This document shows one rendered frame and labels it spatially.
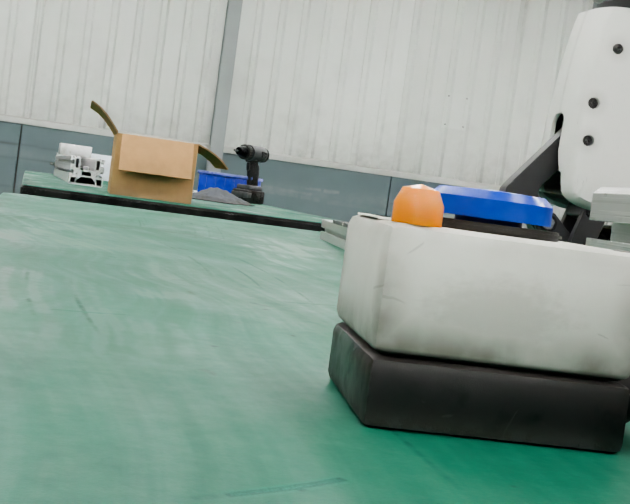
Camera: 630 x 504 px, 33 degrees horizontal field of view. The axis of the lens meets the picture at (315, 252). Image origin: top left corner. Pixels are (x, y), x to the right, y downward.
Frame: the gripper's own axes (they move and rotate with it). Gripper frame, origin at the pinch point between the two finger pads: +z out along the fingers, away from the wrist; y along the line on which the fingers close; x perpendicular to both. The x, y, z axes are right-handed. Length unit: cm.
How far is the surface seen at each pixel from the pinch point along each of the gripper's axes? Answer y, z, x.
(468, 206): 14.1, -4.4, 19.6
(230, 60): -4, -132, -1095
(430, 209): 15.8, -4.1, 21.7
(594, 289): 10.6, -2.5, 22.0
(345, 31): -124, -185, -1127
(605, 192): 4.9, -5.9, 7.3
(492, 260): 13.8, -2.9, 22.0
